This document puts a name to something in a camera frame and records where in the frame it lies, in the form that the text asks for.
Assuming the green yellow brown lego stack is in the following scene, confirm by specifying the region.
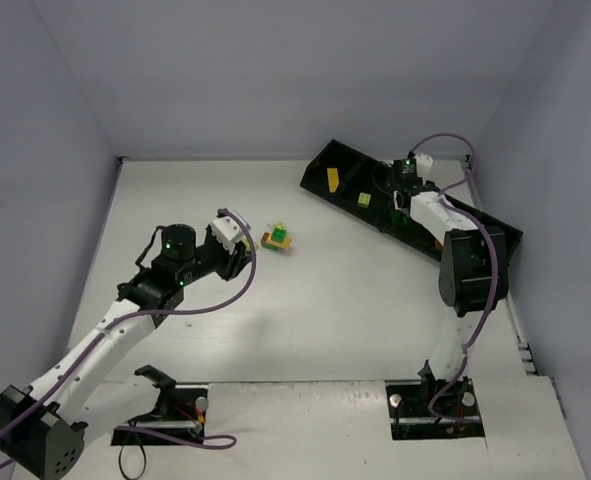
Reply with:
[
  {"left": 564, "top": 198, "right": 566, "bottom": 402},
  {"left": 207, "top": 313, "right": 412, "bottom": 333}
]
[{"left": 260, "top": 228, "right": 292, "bottom": 251}]

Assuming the long yellow lego brick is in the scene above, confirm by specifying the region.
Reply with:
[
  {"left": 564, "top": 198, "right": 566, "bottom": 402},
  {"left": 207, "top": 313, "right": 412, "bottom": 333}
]
[{"left": 326, "top": 167, "right": 340, "bottom": 193}]

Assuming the dark green curved lego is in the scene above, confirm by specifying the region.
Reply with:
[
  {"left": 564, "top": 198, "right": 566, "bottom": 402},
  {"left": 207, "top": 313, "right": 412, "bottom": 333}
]
[{"left": 391, "top": 212, "right": 406, "bottom": 225}]

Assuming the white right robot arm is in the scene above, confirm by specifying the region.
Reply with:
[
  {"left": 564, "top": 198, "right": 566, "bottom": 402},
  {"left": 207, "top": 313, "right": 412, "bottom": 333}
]
[{"left": 385, "top": 153, "right": 507, "bottom": 407}]

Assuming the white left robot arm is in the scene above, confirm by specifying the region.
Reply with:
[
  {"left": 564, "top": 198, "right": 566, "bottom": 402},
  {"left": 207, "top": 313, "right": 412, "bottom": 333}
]
[{"left": 0, "top": 209, "right": 257, "bottom": 479}]

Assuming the black compartment sorting tray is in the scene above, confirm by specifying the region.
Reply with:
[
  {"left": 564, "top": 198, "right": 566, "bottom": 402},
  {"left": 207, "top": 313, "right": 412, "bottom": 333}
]
[{"left": 298, "top": 137, "right": 524, "bottom": 271}]

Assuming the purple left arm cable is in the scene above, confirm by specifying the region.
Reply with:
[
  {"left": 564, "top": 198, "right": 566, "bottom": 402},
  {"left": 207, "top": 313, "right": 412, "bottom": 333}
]
[{"left": 0, "top": 208, "right": 259, "bottom": 476}]

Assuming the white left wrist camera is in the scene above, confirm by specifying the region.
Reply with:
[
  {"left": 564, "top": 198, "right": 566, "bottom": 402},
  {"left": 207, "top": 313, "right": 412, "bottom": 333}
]
[{"left": 209, "top": 209, "right": 250, "bottom": 253}]

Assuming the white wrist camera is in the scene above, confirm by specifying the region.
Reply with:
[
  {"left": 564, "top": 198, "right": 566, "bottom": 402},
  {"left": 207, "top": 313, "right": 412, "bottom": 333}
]
[
  {"left": 209, "top": 209, "right": 250, "bottom": 253},
  {"left": 414, "top": 153, "right": 434, "bottom": 180}
]

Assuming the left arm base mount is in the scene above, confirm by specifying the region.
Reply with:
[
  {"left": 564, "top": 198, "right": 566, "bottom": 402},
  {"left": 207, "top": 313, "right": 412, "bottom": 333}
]
[{"left": 111, "top": 383, "right": 209, "bottom": 447}]

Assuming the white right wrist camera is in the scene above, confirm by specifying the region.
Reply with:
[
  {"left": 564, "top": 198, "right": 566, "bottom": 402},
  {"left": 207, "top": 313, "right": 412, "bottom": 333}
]
[{"left": 414, "top": 153, "right": 434, "bottom": 180}]

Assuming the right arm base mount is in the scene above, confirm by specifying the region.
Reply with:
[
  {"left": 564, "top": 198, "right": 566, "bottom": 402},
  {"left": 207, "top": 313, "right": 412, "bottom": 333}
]
[{"left": 385, "top": 378, "right": 485, "bottom": 441}]

